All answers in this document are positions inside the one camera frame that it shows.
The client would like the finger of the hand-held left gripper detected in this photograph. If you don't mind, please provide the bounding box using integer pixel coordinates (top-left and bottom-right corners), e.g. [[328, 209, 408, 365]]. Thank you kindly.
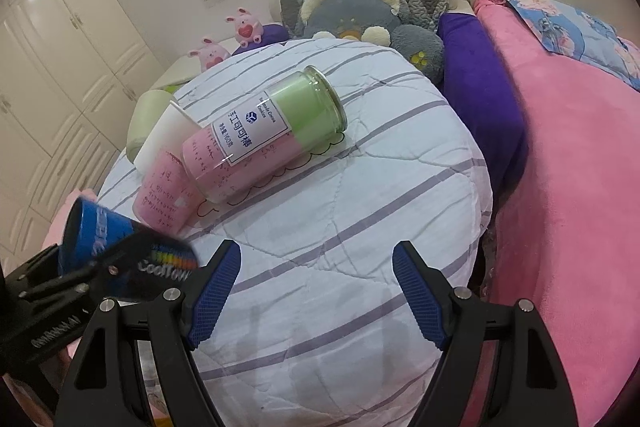
[[17, 252, 132, 305]]

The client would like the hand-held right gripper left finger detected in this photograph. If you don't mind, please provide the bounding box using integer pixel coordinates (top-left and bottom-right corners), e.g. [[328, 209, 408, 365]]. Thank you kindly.
[[57, 239, 242, 427]]

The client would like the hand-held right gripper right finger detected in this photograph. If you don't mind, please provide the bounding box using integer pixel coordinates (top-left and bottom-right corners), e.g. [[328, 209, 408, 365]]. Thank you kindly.
[[392, 241, 566, 427]]

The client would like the blue and black cup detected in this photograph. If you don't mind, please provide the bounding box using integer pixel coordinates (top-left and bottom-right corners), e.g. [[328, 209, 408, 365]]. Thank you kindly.
[[56, 196, 198, 303]]

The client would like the clear pink and green cup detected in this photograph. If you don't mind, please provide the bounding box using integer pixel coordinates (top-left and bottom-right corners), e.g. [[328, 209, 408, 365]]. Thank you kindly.
[[181, 66, 348, 206]]

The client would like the pink cup with white lid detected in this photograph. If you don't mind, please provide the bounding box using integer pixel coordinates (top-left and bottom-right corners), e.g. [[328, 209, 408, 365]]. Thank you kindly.
[[132, 101, 202, 235]]

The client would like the white striped quilt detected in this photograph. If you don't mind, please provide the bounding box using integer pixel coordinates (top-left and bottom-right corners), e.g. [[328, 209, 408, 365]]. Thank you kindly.
[[95, 38, 496, 427]]

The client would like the light green cushion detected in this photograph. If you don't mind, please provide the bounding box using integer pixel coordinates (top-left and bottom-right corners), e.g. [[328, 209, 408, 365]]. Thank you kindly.
[[126, 89, 177, 164]]

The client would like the pink fleece blanket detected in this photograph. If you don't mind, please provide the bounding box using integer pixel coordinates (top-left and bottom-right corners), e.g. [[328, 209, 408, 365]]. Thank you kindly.
[[457, 0, 640, 427]]

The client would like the purple blanket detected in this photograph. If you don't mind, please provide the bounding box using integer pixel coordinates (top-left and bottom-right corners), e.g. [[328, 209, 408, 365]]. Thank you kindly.
[[436, 11, 531, 208]]

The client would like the cream wardrobe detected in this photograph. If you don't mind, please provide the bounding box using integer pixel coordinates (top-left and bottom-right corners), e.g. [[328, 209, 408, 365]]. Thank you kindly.
[[0, 0, 166, 258]]

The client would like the pink pig plush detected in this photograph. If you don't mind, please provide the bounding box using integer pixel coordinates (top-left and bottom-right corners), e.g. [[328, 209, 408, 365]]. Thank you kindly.
[[187, 38, 232, 72], [225, 7, 267, 48]]

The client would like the purple cushion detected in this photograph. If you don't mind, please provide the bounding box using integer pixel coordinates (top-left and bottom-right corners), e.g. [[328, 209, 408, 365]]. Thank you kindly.
[[231, 23, 292, 56]]

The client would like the grey bear plush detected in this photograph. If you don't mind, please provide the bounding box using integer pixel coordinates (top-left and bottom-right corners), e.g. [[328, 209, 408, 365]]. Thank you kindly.
[[299, 0, 446, 86]]

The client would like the blue printed pillow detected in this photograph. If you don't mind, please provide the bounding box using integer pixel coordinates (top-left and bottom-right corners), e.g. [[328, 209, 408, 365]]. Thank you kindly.
[[504, 0, 640, 92]]

